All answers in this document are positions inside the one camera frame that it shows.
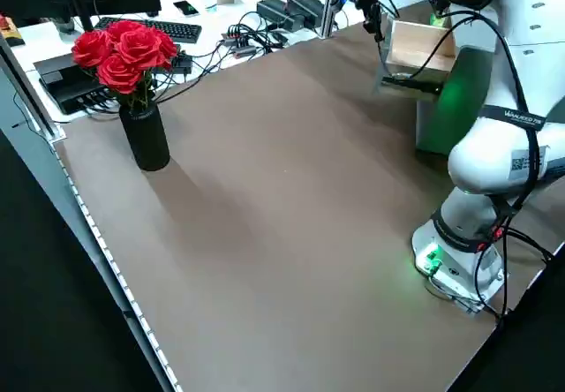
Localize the red rose bouquet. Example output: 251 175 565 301
72 19 180 113

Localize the black docking station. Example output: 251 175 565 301
33 54 111 116

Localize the black table cable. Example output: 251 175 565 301
149 42 283 104

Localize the black power brick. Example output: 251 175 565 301
286 0 327 27
257 0 306 32

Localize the black keyboard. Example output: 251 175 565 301
92 16 203 44

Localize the black cylindrical vase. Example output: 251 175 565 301
118 102 171 172

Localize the red toy on wooden block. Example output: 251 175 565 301
0 14 24 48

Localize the grey usb hub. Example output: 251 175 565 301
220 29 258 60

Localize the grey drawer cabinet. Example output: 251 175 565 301
414 45 495 155

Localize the wooden drawer with grey front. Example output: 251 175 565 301
373 16 456 104

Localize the black smartphone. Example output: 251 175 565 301
172 0 200 16

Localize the aluminium frame post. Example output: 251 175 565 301
319 0 350 39
0 36 67 142

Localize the small black box device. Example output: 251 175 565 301
169 51 194 76

